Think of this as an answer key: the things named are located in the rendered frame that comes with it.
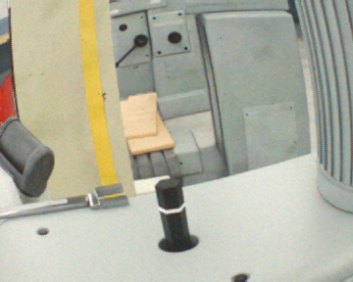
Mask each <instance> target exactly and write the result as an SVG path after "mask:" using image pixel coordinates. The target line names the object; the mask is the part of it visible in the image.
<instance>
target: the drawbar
mask: <svg viewBox="0 0 353 282"><path fill-rule="evenodd" d="M155 189H156V194H157V200H158V205H159V208H161V209H163V210H165V211H169V210H173V209H180V208H181V206H182V204H183V203H184V199H183V194H182V192H183V188H182V182H181V181H180V180H178V179H176V178H165V179H160V180H159V181H158V182H157V184H156V185H155ZM160 215H161V219H162V224H163V229H164V233H165V237H166V242H167V246H168V253H182V252H185V251H187V250H191V247H192V245H191V241H190V236H189V231H188V221H187V215H186V210H185V206H184V208H183V209H181V211H179V212H174V213H165V212H161V211H160Z"/></svg>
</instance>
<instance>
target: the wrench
mask: <svg viewBox="0 0 353 282"><path fill-rule="evenodd" d="M122 192H124V189H123V186H122V183H118V184H116V183H115V184H111V185H107V186H100V187H97V188H95V189H94V188H93V189H90V190H85V193H86V194H83V195H77V196H74V197H73V196H70V197H69V198H62V199H57V200H55V199H54V200H51V201H50V200H49V201H46V202H45V201H43V202H38V203H33V204H25V205H18V206H13V207H7V208H4V209H2V208H1V209H0V219H6V218H15V217H19V216H20V217H22V216H26V215H33V214H34V215H36V214H41V213H48V212H57V211H60V212H61V211H66V210H72V209H78V208H84V207H89V206H90V208H91V209H92V210H98V209H102V210H104V209H107V208H109V209H110V208H114V207H121V206H124V205H127V206H128V205H129V203H128V199H127V196H126V195H121V196H118V197H117V196H114V197H111V198H104V199H101V200H98V197H102V196H103V197H105V196H109V195H116V194H119V193H122Z"/></svg>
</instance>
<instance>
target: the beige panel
mask: <svg viewBox="0 0 353 282"><path fill-rule="evenodd" d="M10 2H11V30H12V48H13V63H14V73H15V74H14V76H15V84H16V91H17V93H16V94H17V100H18V102H17V103H18V108H19V114H20V121H21V122H22V124H23V125H24V126H25V128H27V129H28V130H29V131H30V132H31V133H32V134H33V135H34V136H35V137H36V138H37V139H39V141H40V142H41V143H43V144H44V145H45V146H47V147H48V148H50V149H52V151H53V152H54V155H55V165H54V169H53V171H52V174H51V176H50V177H49V178H50V179H48V189H49V195H50V199H51V200H54V199H55V200H57V199H62V198H69V197H70V196H73V197H74V196H77V195H83V194H86V193H85V190H90V189H93V188H94V189H95V188H97V187H100V186H107V185H111V184H115V183H116V184H118V183H122V186H123V189H124V192H122V193H119V194H116V195H109V196H105V197H103V196H102V197H98V200H101V199H104V198H111V197H114V196H117V197H118V196H121V195H126V196H127V197H128V198H130V197H137V194H136V190H135V184H134V180H133V174H132V170H131V164H130V160H129V154H128V149H127V144H126V136H125V131H124V125H123V115H122V111H121V105H120V102H121V101H120V96H119V91H118V89H119V86H118V82H117V74H116V65H115V57H114V48H113V45H114V44H113V40H112V39H113V36H112V30H111V27H112V26H111V19H110V17H111V15H110V8H109V7H110V5H109V0H11V1H10Z"/></svg>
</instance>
